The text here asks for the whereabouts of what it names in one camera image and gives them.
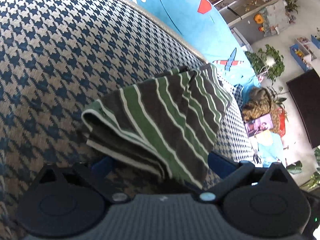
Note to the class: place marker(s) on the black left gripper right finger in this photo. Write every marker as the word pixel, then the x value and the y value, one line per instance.
pixel 261 202

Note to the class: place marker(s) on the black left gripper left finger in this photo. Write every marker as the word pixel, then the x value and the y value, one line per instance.
pixel 67 201

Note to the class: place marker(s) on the green brown striped garment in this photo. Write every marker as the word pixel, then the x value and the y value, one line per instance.
pixel 166 125

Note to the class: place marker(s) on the brown wicker basket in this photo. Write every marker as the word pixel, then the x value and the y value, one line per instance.
pixel 259 104

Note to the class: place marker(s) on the dark tv cabinet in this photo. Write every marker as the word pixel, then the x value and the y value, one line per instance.
pixel 304 90

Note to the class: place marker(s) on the green potted plant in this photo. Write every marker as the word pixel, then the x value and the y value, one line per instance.
pixel 268 63

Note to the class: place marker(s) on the blue toy storage bin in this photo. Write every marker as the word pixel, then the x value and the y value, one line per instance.
pixel 302 53

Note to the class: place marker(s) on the houndstooth sofa seat cover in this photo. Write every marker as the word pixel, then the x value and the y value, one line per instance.
pixel 57 56

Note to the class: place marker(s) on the silver refrigerator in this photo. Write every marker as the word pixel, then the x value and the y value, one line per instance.
pixel 254 19

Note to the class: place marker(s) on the blue printed sofa back cover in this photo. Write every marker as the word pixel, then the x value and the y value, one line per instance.
pixel 200 24

